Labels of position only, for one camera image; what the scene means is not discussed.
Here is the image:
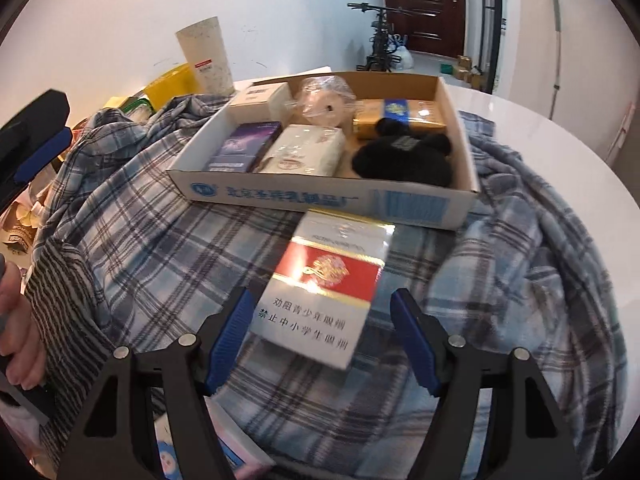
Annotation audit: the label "pink flower tissue pack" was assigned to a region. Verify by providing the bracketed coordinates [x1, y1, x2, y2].
[154, 396, 276, 479]

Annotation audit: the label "red white cigarette pack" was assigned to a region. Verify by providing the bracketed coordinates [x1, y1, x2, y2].
[250, 209, 396, 370]

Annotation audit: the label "dark blue cigarette pack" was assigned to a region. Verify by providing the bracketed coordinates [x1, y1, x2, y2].
[204, 122, 283, 174]

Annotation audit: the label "person's left hand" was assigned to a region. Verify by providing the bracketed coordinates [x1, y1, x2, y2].
[0, 261, 46, 390]

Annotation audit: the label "green rimmed clear container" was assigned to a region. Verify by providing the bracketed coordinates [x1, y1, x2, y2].
[120, 96, 155, 124]

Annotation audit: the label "pile of snack packets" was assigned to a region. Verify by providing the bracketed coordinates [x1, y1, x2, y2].
[1, 184, 51, 257]

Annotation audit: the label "plaid blue grey shirt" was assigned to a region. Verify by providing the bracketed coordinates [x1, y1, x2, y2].
[26, 96, 626, 479]

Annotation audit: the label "yellow plastic container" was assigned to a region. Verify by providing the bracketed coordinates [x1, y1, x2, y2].
[144, 63, 202, 110]

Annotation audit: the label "speckled white tumbler cup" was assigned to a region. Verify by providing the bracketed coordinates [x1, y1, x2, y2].
[176, 16, 234, 96]

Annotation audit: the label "small white barcode box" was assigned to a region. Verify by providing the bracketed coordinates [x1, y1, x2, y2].
[229, 82, 292, 125]

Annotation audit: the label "black fuzzy hair scrunchie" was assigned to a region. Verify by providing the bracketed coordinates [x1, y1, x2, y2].
[352, 118, 454, 188]

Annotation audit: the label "white tissue pack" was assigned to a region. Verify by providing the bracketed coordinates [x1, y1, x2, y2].
[254, 125, 346, 177]

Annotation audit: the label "shallow cardboard tray box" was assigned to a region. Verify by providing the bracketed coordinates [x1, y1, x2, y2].
[167, 72, 480, 231]

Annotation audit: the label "gold blue cigarette pack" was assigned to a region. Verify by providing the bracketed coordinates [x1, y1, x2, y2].
[352, 99, 447, 140]

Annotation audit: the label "beige sponge in plastic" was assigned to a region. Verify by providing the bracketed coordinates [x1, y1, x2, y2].
[286, 75, 357, 128]

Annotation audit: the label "cardboard boxes on floor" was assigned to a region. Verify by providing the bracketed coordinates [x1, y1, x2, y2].
[439, 55, 487, 91]

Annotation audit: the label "white plastic bag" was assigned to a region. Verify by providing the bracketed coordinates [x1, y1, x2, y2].
[390, 46, 414, 72]

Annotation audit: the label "black bicycle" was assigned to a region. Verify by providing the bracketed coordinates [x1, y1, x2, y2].
[347, 2, 423, 73]

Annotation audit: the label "dark red entrance door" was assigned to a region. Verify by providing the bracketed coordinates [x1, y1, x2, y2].
[385, 0, 465, 58]

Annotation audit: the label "black framed glass door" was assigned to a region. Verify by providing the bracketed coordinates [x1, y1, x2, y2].
[477, 0, 504, 94]

